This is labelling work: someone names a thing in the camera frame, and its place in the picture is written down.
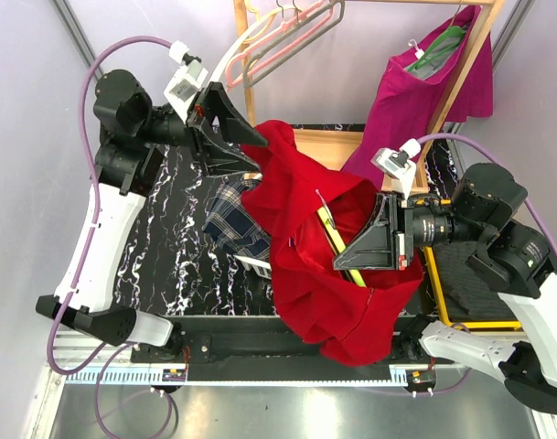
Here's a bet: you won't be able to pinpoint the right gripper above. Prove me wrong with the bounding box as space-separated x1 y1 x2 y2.
333 188 490 269

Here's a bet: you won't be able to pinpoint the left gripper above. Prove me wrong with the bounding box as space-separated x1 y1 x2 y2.
136 80 268 175

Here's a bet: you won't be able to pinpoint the cream plastic hanger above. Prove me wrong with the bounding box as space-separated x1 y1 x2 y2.
209 1 303 89

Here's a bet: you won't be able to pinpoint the yellow-green hanger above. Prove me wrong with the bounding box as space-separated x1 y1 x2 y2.
316 207 366 287

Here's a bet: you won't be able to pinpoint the red dress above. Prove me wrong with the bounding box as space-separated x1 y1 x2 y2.
241 120 423 367

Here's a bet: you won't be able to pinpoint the navy plaid skirt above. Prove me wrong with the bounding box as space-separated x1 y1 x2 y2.
203 179 270 262

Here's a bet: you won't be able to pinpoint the white plastic laundry basket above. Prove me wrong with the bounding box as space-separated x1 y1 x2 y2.
235 255 272 280

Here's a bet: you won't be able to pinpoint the pink plastic hanger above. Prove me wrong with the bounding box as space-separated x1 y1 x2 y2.
211 1 345 89

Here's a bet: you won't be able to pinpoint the grey wire hanger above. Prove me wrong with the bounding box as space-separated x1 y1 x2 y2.
231 1 346 89

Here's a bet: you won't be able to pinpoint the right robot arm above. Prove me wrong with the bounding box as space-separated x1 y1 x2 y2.
333 163 557 415

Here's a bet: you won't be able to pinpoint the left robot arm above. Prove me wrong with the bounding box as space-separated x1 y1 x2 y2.
36 70 267 362

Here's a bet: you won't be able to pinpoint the green hanger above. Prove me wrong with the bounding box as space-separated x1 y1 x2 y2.
405 26 468 79

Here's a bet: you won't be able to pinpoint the folded dark clothes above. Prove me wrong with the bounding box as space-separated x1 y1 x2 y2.
433 242 516 322

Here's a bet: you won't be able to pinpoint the wooden clothes rack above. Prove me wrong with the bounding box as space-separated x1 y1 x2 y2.
234 0 509 198

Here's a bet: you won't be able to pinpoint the yellow plastic bin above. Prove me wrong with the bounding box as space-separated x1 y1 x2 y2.
422 247 521 331

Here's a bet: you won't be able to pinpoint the magenta dress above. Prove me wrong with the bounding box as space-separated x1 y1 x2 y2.
342 5 494 188

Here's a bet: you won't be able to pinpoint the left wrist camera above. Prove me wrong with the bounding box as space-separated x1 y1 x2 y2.
164 59 208 123

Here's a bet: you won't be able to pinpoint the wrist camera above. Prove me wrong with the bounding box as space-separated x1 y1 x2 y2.
164 59 208 123
371 138 421 199

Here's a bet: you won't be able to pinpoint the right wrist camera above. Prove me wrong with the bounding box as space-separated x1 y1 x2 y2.
371 138 421 199

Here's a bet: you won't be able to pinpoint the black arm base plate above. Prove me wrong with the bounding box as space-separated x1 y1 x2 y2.
131 316 431 387

